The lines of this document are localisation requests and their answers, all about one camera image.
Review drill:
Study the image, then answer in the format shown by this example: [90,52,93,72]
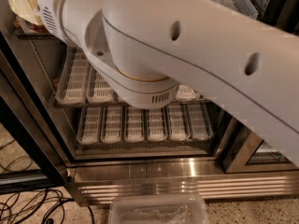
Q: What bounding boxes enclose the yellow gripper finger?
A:
[8,0,42,25]

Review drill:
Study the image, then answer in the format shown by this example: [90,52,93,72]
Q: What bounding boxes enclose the red coca-cola can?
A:
[13,20,48,33]

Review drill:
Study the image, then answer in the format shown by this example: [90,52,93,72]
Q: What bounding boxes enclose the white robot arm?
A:
[7,0,299,164]

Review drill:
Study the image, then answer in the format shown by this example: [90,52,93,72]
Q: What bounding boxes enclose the open fridge glass door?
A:
[0,35,67,194]

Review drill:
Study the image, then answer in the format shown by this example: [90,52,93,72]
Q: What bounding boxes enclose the clear plastic bin on floor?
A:
[108,193,210,224]

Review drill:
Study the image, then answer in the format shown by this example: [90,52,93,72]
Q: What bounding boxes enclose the black cables on floor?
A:
[0,138,96,224]

